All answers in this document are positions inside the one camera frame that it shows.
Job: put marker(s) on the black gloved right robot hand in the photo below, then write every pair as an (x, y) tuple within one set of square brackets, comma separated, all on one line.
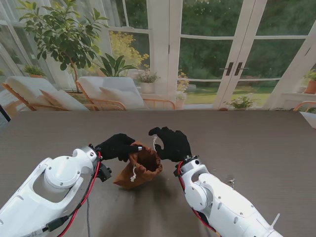
[(175, 145)]

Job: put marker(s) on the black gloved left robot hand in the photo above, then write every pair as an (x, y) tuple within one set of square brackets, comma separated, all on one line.
[(113, 148)]

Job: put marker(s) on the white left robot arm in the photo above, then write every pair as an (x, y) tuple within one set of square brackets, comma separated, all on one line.
[(44, 195)]

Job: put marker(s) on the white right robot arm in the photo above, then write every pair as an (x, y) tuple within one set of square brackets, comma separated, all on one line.
[(222, 205)]

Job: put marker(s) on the small grey debris piece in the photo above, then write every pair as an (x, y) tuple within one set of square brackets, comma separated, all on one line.
[(231, 180)]

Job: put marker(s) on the printed garden room backdrop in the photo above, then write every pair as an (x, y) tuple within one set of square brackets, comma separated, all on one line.
[(209, 61)]

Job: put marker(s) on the dark object at table edge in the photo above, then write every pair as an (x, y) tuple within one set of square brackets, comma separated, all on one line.
[(3, 114)]

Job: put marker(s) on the white paper sheet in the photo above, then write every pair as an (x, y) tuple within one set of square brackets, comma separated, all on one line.
[(309, 118)]

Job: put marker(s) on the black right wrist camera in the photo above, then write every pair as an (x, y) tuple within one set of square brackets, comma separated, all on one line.
[(177, 170)]

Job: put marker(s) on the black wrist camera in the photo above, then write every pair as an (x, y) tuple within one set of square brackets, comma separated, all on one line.
[(105, 172), (177, 170)]

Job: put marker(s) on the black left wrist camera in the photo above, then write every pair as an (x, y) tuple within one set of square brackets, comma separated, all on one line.
[(105, 172)]

